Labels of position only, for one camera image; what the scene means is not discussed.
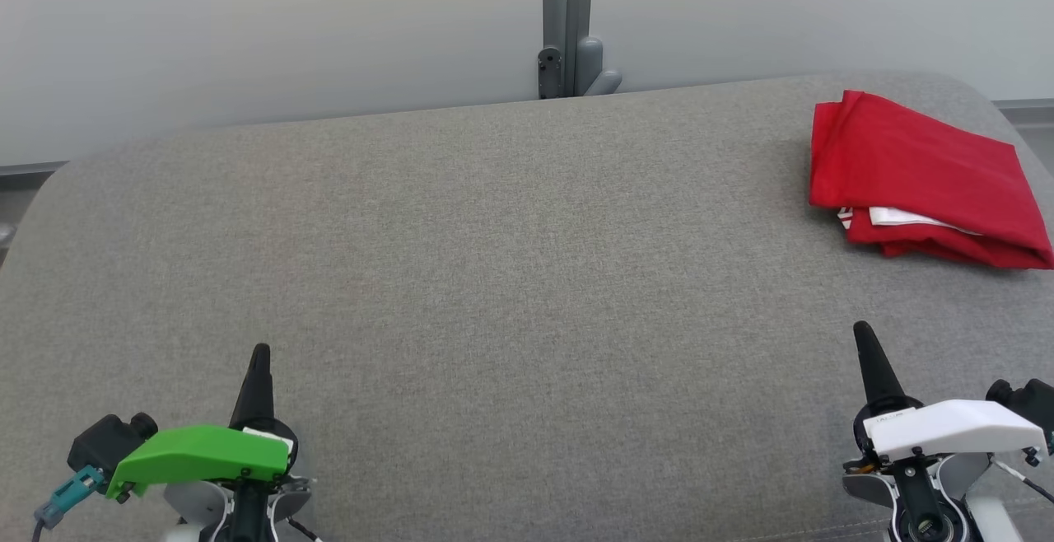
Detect red shirt white sleeves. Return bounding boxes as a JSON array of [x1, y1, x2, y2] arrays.
[[809, 90, 1048, 248]]

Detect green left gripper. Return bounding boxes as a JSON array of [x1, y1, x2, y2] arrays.
[[105, 344, 300, 502]]

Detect left camera cable teal plug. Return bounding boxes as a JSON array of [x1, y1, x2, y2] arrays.
[[33, 466, 109, 542]]

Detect light grey post foot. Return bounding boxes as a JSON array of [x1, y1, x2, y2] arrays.
[[575, 35, 623, 97]]

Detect grey baseboard strip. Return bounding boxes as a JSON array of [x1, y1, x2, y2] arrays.
[[992, 98, 1054, 128], [0, 161, 69, 190]]

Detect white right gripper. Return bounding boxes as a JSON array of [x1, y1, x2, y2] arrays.
[[852, 321, 1052, 465]]

